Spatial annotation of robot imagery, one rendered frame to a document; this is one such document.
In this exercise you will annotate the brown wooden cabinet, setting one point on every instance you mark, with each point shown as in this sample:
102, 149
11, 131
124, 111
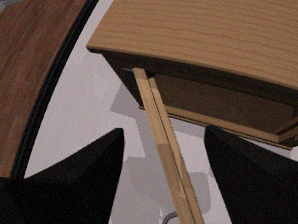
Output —
254, 41

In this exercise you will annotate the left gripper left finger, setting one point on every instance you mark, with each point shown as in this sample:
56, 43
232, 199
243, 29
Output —
80, 189

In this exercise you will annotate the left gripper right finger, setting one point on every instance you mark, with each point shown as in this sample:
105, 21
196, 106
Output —
258, 186

